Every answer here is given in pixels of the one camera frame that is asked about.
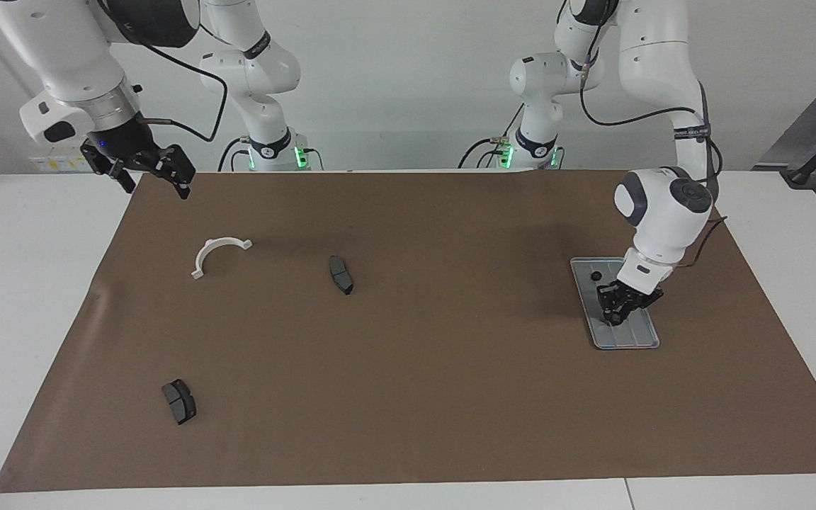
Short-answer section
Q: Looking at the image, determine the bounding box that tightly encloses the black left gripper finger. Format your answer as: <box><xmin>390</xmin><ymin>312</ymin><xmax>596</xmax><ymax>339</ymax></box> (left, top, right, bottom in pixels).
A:
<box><xmin>597</xmin><ymin>281</ymin><xmax>619</xmax><ymax>327</ymax></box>
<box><xmin>618</xmin><ymin>291</ymin><xmax>664</xmax><ymax>327</ymax></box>

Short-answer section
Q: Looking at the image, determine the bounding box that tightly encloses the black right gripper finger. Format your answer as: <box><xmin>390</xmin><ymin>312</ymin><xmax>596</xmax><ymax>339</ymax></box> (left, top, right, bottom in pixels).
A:
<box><xmin>152</xmin><ymin>144</ymin><xmax>197</xmax><ymax>200</ymax></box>
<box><xmin>81</xmin><ymin>141</ymin><xmax>137</xmax><ymax>195</ymax></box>

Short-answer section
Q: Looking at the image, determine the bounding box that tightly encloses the silver metal tray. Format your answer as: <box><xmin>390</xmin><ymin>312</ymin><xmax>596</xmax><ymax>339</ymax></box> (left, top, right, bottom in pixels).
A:
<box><xmin>569</xmin><ymin>256</ymin><xmax>661</xmax><ymax>351</ymax></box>

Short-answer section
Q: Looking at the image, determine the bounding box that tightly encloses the long grey brake pad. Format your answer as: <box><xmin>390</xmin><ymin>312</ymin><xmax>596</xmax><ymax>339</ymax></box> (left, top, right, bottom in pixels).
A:
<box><xmin>328</xmin><ymin>255</ymin><xmax>355</xmax><ymax>296</ymax></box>

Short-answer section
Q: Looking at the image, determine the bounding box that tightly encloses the brown paper table mat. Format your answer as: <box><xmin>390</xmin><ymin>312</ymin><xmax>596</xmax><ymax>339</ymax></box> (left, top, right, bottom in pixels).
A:
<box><xmin>0</xmin><ymin>170</ymin><xmax>816</xmax><ymax>494</ymax></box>

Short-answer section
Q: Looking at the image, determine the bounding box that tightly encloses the short grey brake pad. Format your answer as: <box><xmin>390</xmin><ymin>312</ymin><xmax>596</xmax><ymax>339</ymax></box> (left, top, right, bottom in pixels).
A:
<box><xmin>161</xmin><ymin>379</ymin><xmax>198</xmax><ymax>426</ymax></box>

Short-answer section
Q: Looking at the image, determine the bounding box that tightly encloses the white wall socket box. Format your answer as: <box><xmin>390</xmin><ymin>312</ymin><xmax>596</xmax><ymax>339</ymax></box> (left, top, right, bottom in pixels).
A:
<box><xmin>28</xmin><ymin>142</ymin><xmax>97</xmax><ymax>174</ymax></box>

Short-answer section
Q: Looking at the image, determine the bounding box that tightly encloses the black right base cable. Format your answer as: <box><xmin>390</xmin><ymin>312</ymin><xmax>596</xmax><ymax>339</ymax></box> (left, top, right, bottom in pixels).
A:
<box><xmin>218</xmin><ymin>136</ymin><xmax>246</xmax><ymax>172</ymax></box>

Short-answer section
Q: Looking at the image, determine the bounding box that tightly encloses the black base cable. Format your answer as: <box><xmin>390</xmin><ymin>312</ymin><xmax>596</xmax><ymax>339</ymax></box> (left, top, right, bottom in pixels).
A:
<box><xmin>458</xmin><ymin>105</ymin><xmax>522</xmax><ymax>171</ymax></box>
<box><xmin>218</xmin><ymin>136</ymin><xmax>246</xmax><ymax>172</ymax></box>

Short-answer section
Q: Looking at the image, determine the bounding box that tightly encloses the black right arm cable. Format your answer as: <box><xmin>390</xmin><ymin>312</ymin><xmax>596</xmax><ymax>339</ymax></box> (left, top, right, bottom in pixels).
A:
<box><xmin>96</xmin><ymin>0</ymin><xmax>229</xmax><ymax>142</ymax></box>

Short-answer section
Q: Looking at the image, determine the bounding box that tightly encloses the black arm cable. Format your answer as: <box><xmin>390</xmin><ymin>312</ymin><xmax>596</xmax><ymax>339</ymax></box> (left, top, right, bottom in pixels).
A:
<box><xmin>578</xmin><ymin>0</ymin><xmax>729</xmax><ymax>271</ymax></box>
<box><xmin>96</xmin><ymin>0</ymin><xmax>229</xmax><ymax>142</ymax></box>

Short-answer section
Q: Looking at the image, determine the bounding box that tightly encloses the white semicircular plastic bracket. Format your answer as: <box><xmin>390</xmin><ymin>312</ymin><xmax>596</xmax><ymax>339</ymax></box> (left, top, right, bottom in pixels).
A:
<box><xmin>191</xmin><ymin>237</ymin><xmax>254</xmax><ymax>281</ymax></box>

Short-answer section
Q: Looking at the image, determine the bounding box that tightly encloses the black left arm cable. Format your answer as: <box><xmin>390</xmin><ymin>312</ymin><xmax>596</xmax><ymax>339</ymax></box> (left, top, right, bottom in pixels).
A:
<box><xmin>578</xmin><ymin>0</ymin><xmax>729</xmax><ymax>271</ymax></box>

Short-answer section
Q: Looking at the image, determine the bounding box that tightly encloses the black left base cable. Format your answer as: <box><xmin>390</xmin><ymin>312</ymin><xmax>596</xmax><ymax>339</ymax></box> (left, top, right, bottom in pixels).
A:
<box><xmin>458</xmin><ymin>105</ymin><xmax>522</xmax><ymax>171</ymax></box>

